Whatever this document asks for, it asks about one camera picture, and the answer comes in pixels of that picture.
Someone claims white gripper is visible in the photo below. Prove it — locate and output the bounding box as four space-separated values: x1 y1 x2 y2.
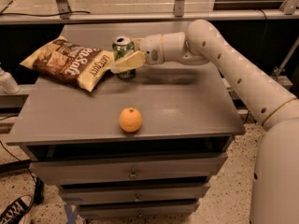
109 35 164 74

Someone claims grey drawer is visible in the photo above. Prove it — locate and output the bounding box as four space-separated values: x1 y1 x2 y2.
59 182 210 205
78 200 199 219
30 153 227 186

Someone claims middle grey drawer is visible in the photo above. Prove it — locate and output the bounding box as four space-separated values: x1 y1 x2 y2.
59 182 210 205

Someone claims brown chip bag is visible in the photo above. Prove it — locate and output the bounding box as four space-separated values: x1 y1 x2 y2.
21 36 115 92

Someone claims metal frame rail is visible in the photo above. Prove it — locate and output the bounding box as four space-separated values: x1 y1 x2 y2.
0 9 299 25

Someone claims white pipe at left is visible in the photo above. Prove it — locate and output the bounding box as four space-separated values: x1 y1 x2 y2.
0 67 20 94

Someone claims top grey drawer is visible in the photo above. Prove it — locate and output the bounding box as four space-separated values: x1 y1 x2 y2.
30 153 227 186

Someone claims grey drawer cabinet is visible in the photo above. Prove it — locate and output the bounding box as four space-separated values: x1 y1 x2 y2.
6 21 247 220

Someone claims black white sneaker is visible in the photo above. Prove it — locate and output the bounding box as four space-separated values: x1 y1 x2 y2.
0 194 33 224

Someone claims black floor cable plug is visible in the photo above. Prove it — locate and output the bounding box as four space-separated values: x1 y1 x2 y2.
34 178 44 204

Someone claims orange fruit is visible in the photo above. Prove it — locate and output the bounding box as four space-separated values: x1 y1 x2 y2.
119 107 142 133

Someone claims bottom grey drawer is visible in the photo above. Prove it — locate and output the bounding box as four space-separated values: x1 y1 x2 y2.
78 200 199 219

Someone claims green soda can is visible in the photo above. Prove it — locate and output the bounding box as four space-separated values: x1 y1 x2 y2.
112 35 136 80

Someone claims black cable on ledge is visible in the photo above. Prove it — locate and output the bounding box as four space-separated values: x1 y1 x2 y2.
0 10 92 19

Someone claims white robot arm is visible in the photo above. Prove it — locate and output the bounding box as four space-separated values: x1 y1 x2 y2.
111 20 299 224

